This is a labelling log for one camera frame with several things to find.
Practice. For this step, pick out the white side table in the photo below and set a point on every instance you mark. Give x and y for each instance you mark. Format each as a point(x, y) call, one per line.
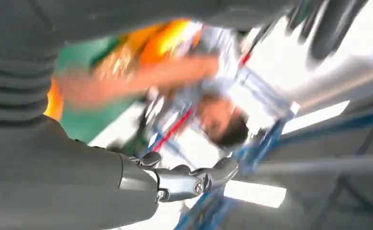
point(316, 63)

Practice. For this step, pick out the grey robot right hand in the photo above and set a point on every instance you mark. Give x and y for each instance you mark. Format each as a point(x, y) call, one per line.
point(46, 177)

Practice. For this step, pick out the blue metal frame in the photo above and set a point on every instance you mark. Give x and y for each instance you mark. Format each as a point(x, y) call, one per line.
point(268, 143)

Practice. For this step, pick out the person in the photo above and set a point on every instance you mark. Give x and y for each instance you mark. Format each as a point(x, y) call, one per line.
point(218, 73)

